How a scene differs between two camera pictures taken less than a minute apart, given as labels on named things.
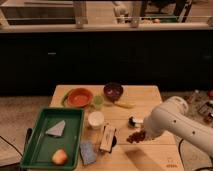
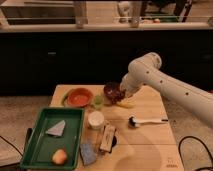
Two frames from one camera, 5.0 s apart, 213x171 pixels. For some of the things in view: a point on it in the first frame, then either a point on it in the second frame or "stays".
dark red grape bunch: x=136 y=137 -> x=115 y=95
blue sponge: x=88 y=153 stays
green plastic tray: x=55 y=141 stays
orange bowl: x=80 y=97 stays
